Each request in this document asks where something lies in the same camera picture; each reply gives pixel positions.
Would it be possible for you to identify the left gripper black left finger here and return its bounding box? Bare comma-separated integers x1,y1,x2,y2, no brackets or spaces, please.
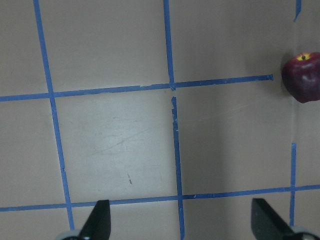
77,200,111,240

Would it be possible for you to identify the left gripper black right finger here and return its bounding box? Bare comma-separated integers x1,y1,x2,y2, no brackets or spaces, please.
250,198,300,240

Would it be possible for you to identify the dark red apple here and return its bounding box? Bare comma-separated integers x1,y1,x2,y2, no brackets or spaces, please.
281,52,320,104

